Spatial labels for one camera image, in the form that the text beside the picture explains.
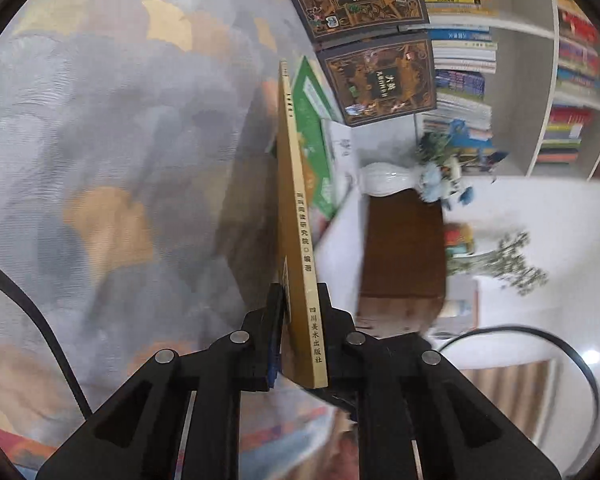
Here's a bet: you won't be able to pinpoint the red jar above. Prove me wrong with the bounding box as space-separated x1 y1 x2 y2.
445 225 476 259

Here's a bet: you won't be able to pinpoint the beige striped cloth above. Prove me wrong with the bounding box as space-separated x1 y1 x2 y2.
460 360 561 441

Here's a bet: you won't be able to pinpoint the white bookshelf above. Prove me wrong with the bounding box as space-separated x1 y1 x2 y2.
412 0 600 181

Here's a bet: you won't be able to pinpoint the ginkgo patterned rug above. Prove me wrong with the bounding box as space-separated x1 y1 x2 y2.
0 0 361 480

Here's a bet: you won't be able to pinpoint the black cable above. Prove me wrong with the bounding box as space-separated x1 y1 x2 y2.
432 327 600 480
0 255 93 418

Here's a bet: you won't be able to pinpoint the yellow book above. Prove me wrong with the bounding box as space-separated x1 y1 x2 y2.
277 58 329 389

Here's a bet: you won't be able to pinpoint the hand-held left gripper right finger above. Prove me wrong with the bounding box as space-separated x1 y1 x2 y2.
316 282 563 480

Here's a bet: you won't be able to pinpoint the bright green book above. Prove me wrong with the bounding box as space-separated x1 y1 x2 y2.
291 56 347 221

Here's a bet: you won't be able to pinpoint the dried green plant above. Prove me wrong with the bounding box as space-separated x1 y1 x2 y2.
450 232 548 297

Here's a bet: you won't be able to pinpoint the row of colourful shelved books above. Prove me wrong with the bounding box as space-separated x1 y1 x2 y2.
555 0 600 96

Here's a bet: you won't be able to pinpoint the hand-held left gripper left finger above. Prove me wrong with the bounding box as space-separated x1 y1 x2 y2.
36 282 286 480

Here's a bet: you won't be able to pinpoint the brown wooden cabinet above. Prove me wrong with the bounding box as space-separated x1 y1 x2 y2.
357 192 448 336

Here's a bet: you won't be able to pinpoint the blue white artificial flowers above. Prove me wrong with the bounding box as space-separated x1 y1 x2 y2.
417 120 508 211

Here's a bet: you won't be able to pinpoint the white ribbed vase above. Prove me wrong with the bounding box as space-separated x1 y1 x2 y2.
357 161 423 198

